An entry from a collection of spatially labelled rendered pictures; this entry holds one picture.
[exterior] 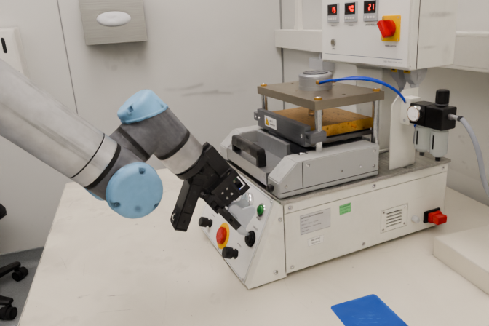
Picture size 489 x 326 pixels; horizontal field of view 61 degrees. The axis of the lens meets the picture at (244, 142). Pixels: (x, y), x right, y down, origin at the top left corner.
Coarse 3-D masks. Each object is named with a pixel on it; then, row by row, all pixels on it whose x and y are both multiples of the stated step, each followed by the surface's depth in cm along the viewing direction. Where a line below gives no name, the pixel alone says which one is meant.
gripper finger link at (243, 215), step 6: (234, 204) 81; (228, 210) 81; (234, 210) 82; (240, 210) 82; (246, 210) 83; (252, 210) 83; (240, 216) 82; (246, 216) 83; (252, 216) 84; (240, 222) 83; (246, 222) 84; (240, 228) 82; (240, 234) 85; (246, 234) 85
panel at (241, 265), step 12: (252, 192) 92; (264, 204) 86; (204, 216) 110; (216, 216) 104; (264, 216) 85; (204, 228) 108; (216, 228) 102; (228, 228) 97; (252, 228) 88; (264, 228) 85; (228, 240) 96; (240, 240) 91; (240, 252) 90; (252, 252) 86; (228, 264) 93; (240, 264) 89; (240, 276) 87
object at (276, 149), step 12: (264, 132) 101; (264, 144) 101; (276, 144) 95; (288, 144) 91; (228, 156) 105; (240, 156) 98; (252, 156) 97; (276, 156) 96; (252, 168) 93; (264, 168) 89; (264, 180) 88
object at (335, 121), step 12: (300, 108) 109; (336, 108) 106; (300, 120) 96; (312, 120) 96; (324, 120) 95; (336, 120) 94; (348, 120) 94; (360, 120) 94; (336, 132) 92; (348, 132) 94; (360, 132) 95; (312, 144) 90
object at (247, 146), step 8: (232, 136) 101; (240, 136) 100; (232, 144) 102; (240, 144) 97; (248, 144) 93; (248, 152) 93; (256, 152) 89; (264, 152) 89; (256, 160) 90; (264, 160) 89
